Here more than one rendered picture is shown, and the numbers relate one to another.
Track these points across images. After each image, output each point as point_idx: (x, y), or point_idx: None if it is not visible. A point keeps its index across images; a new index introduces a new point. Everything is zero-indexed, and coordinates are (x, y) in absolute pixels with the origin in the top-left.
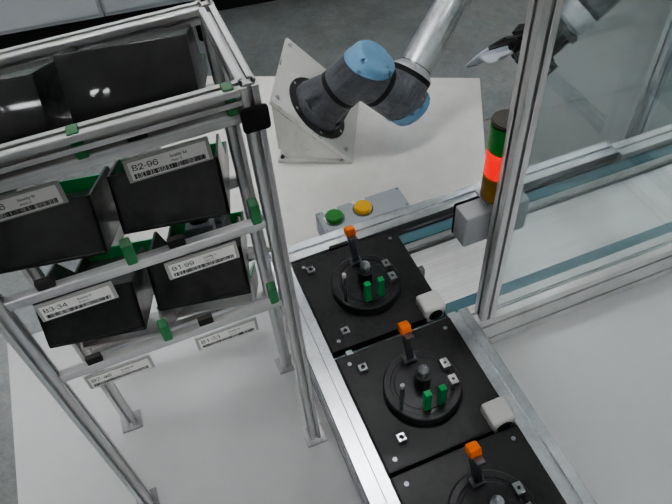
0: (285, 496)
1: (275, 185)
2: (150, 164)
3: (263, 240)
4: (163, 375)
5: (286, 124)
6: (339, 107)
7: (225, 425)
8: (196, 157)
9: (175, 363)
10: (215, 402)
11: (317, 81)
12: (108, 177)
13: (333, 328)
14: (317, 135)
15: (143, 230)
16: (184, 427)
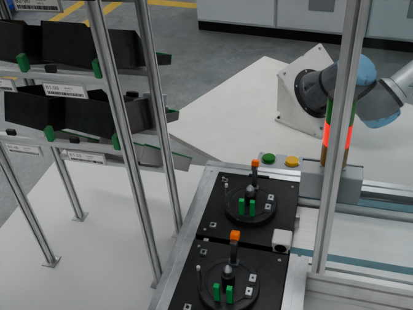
0: (114, 306)
1: (106, 51)
2: (25, 1)
3: (162, 124)
4: (114, 202)
5: (284, 94)
6: (324, 95)
7: (120, 246)
8: (52, 7)
9: (125, 199)
10: (126, 231)
11: (317, 72)
12: (41, 21)
13: (208, 220)
14: (302, 109)
15: (50, 61)
16: (100, 234)
